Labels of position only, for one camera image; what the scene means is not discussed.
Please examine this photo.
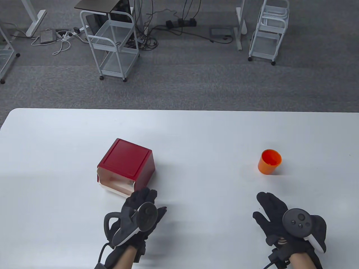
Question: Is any person's right hand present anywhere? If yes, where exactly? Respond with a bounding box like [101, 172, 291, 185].
[253, 192, 327, 255]

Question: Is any person's left hand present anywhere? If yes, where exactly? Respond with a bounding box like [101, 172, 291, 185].
[105, 187, 167, 263]

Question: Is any black and white controller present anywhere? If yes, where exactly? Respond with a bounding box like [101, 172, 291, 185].
[104, 202, 158, 247]
[282, 208, 327, 253]

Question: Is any cream tea bag box drawer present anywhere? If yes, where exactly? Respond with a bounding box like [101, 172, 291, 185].
[97, 168, 136, 196]

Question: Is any orange cup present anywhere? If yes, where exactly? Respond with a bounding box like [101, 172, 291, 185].
[258, 149, 282, 175]

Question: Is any red tea bag box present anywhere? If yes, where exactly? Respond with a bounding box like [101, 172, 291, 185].
[97, 138, 155, 197]

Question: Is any person's right forearm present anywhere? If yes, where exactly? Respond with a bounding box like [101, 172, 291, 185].
[289, 252, 316, 269]

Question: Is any person's left forearm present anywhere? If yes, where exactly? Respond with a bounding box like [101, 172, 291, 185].
[114, 247, 138, 269]

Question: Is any white stacked trolley cart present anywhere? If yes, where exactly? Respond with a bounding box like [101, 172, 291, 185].
[248, 0, 290, 66]

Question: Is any white power strip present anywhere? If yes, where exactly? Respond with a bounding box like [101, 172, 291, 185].
[63, 26, 90, 38]

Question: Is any grey foot pedal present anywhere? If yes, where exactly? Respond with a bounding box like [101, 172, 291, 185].
[40, 29, 58, 44]

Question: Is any black power strip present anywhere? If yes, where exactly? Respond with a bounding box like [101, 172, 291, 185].
[165, 18, 197, 29]

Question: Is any white desk leg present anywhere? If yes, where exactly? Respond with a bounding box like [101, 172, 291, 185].
[236, 0, 248, 51]
[21, 0, 47, 38]

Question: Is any black computer tower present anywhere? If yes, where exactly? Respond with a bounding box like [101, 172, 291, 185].
[109, 0, 133, 23]

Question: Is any dark wood desktop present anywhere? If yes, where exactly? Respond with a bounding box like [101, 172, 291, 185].
[74, 0, 121, 14]

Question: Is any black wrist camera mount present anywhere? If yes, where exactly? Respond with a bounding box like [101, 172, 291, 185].
[94, 243, 112, 269]
[263, 248, 291, 269]

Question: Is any white wire trolley cart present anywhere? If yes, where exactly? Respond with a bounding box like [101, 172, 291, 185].
[80, 10, 140, 82]

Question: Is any black cable bundle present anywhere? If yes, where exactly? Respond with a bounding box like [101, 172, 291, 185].
[123, 0, 234, 52]

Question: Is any white cable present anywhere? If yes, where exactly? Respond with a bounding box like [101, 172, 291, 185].
[30, 30, 71, 55]

